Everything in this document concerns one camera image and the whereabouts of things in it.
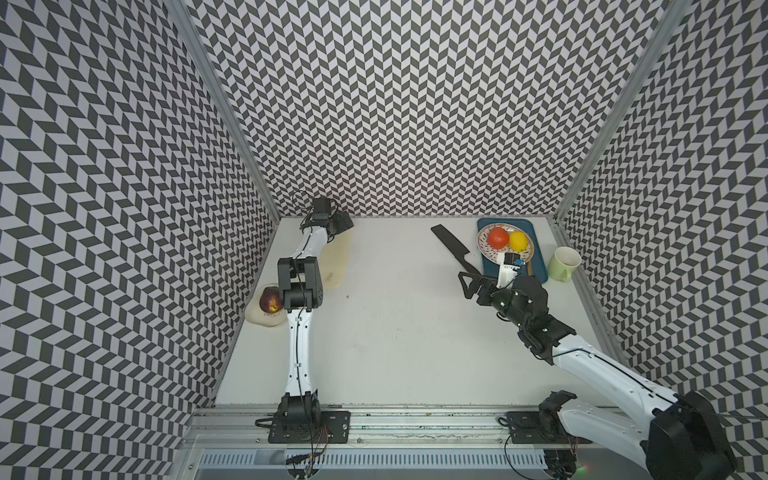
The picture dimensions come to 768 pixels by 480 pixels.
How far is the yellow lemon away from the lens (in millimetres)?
1067

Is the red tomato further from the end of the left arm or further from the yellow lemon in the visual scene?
the end of the left arm

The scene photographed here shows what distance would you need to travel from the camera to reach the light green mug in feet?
3.12

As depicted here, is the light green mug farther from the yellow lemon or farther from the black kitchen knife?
the black kitchen knife

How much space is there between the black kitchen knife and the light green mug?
0.80 feet

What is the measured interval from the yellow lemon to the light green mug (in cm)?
11

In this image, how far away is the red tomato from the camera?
3.52 ft

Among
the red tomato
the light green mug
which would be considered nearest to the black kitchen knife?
the red tomato

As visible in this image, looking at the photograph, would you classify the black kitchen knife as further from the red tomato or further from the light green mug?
the light green mug

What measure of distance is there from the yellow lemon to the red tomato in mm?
18

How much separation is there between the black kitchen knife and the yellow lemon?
158 millimetres

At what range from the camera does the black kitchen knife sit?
3.52 feet

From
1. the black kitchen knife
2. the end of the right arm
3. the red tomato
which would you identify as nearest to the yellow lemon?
the red tomato

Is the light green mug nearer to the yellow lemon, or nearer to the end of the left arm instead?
the yellow lemon

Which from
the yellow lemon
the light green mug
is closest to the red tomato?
the yellow lemon
